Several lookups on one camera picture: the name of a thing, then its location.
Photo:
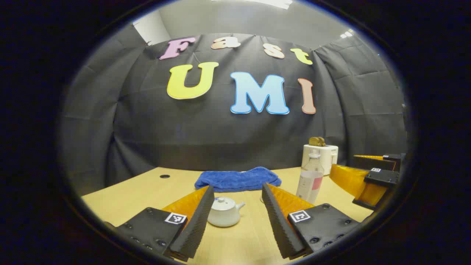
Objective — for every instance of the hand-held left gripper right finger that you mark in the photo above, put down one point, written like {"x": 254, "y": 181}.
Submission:
{"x": 278, "y": 221}

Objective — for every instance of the white teacup lid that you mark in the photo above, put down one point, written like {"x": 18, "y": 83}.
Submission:
{"x": 222, "y": 203}

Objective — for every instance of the clear water bottle red label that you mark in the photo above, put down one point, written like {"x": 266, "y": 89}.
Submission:
{"x": 311, "y": 180}

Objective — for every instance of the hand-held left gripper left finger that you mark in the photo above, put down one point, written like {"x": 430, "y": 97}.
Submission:
{"x": 197, "y": 221}

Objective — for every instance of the white toaster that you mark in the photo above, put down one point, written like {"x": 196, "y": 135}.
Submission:
{"x": 327, "y": 156}

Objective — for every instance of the small ceiling light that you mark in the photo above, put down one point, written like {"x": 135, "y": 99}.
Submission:
{"x": 346, "y": 34}

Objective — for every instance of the brown bread slice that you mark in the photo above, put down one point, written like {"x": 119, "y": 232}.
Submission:
{"x": 317, "y": 141}

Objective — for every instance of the white teacup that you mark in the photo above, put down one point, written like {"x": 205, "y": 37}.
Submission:
{"x": 224, "y": 217}

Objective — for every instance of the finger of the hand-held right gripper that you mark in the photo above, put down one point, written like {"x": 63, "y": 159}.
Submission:
{"x": 375, "y": 164}
{"x": 349, "y": 178}

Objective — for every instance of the black backdrop cloth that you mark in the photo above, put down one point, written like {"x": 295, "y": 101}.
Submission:
{"x": 220, "y": 140}

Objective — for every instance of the blue towel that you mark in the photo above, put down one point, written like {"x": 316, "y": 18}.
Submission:
{"x": 237, "y": 179}

